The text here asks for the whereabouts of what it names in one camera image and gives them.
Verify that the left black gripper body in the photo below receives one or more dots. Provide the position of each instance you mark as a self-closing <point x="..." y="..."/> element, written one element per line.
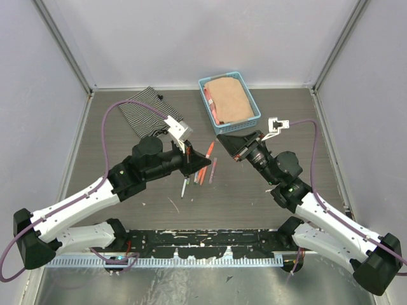
<point x="173" y="161"/>

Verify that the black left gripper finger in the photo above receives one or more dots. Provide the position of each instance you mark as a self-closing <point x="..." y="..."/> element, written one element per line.
<point x="192" y="154"/>
<point x="195" y="165"/>

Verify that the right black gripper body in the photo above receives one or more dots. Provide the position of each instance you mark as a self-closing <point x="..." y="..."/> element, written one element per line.
<point x="259" y="156"/>

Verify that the salmon orange pen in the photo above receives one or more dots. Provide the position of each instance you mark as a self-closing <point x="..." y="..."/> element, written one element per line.
<point x="203" y="176"/>

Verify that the orange highlighter pen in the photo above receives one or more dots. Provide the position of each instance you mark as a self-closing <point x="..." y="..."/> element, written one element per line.
<point x="210" y="149"/>

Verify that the white pen blue end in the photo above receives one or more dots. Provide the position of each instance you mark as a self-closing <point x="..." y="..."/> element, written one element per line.
<point x="184" y="187"/>

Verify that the purple highlighter pen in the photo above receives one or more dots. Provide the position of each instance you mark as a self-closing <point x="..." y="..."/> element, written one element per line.
<point x="212" y="173"/>

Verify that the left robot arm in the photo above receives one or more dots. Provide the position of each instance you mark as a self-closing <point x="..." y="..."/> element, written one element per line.
<point x="47" y="233"/>

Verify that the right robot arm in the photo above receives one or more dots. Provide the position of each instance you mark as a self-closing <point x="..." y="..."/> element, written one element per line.
<point x="374" y="260"/>

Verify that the light blue plastic basket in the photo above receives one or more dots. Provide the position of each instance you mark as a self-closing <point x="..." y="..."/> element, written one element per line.
<point x="231" y="127"/>

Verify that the black white striped cloth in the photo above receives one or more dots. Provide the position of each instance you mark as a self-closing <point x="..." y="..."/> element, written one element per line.
<point x="144" y="121"/>

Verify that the peach folded towel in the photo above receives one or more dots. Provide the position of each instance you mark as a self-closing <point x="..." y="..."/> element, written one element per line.
<point x="228" y="102"/>

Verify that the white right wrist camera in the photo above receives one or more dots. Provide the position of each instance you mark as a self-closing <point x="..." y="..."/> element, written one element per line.
<point x="274" y="127"/>

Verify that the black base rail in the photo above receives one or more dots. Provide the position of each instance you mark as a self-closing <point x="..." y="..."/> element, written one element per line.
<point x="205" y="244"/>

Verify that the grey slotted cable duct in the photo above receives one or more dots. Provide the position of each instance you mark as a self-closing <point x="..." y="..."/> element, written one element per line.
<point x="227" y="261"/>

